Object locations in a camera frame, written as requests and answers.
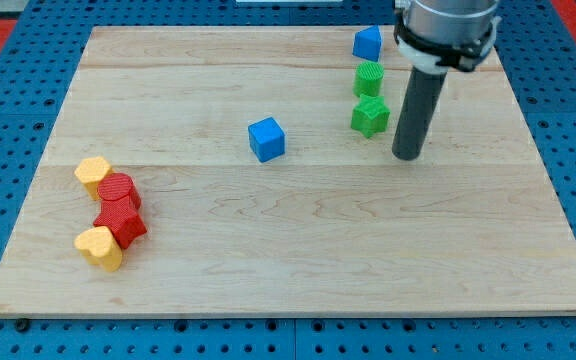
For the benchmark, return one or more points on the red cylinder block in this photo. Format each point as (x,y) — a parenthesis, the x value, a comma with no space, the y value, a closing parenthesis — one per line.
(117,186)

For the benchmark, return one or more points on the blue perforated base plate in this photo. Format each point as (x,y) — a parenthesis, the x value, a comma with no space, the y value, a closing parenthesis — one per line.
(37,63)

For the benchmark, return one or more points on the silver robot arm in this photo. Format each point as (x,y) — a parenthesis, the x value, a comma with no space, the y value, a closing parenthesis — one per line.
(439,35)

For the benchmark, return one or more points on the green cylinder block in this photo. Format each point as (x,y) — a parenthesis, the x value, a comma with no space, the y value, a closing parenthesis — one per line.
(368,79)

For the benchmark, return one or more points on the blue cube block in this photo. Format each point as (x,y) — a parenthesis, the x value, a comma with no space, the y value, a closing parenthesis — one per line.
(266,139)

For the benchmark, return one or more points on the green star block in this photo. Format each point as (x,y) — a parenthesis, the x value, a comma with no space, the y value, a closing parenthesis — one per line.
(370,115)

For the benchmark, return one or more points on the blue triangle block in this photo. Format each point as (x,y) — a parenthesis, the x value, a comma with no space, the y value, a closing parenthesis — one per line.
(368,43)

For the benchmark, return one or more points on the yellow heart block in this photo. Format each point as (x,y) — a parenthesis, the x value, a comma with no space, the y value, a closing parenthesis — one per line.
(99,247)

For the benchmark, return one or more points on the yellow hexagon block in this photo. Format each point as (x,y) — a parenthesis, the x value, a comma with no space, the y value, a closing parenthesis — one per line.
(90,172)

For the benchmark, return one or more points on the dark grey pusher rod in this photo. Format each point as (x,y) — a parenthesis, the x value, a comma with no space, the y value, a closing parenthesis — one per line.
(420,101)

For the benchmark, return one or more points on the red star block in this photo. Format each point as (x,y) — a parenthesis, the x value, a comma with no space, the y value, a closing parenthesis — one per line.
(123,220)

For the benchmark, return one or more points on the light wooden board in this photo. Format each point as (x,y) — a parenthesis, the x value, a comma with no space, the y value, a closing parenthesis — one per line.
(337,227)

